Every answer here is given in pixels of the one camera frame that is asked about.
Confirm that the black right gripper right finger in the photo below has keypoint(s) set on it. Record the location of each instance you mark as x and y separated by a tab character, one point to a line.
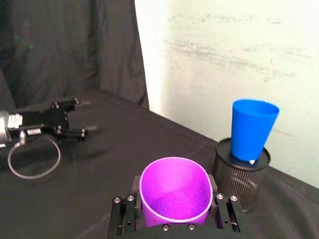
231	214

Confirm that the purple plastic cup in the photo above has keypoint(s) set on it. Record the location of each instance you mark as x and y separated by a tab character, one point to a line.
174	189

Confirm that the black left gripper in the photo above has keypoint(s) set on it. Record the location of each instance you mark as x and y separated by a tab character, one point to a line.
47	119

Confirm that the blue plastic cup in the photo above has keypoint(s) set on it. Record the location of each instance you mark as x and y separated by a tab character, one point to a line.
251	129

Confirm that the black table cloth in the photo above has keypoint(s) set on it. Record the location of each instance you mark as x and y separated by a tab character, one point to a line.
74	199

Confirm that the black hanging backdrop cloth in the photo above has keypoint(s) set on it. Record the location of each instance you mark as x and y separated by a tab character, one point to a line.
69	47

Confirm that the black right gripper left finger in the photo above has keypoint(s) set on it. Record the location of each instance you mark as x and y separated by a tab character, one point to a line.
124	216

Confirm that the black mesh cylinder holder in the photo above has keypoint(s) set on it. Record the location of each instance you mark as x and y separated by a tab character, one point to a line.
236	184

